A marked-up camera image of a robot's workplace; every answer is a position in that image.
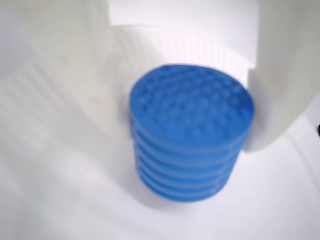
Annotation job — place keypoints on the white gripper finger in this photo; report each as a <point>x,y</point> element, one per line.
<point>285,62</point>
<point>62,37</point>

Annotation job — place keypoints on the blue ribbed cylinder block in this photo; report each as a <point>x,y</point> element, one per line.
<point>190,125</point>

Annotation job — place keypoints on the white plastic dish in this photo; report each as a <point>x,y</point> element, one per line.
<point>75,200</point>

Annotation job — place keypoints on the black stand foot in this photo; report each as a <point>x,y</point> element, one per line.
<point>318,130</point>

